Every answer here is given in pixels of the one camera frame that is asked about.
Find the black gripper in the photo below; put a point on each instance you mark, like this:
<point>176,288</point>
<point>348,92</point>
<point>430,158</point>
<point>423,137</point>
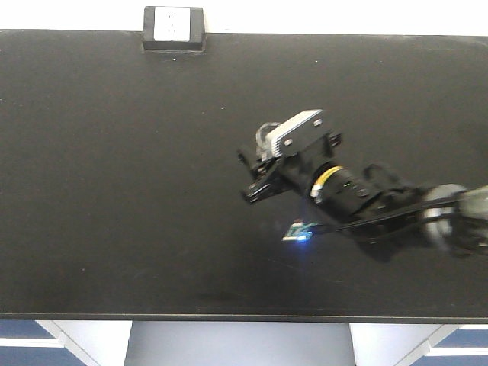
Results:
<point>288,173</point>

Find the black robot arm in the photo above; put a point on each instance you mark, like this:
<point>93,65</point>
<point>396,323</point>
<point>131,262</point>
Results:
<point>379,210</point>

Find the green circuit board with LED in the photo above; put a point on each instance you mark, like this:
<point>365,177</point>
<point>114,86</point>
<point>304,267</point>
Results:
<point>299,231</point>

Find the black white power socket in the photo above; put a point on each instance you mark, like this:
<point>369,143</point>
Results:
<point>171,29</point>

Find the right blue drawer cabinet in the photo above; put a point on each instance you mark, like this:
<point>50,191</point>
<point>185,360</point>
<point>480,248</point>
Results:
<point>423,344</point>

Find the blue drawer cabinet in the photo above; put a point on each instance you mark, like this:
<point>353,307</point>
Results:
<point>423,344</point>
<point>64,342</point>

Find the left blue drawer cabinet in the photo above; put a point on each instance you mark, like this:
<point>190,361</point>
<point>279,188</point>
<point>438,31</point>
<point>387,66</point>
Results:
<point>64,342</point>

